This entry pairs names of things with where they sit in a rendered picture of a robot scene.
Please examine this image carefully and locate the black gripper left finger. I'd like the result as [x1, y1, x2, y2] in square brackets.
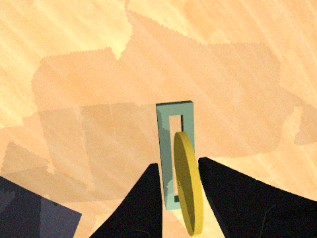
[89, 163, 162, 238]

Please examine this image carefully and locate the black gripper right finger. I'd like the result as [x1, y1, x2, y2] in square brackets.
[198, 157, 317, 238]

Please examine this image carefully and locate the gold coin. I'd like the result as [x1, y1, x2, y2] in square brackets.
[174, 132, 204, 236]

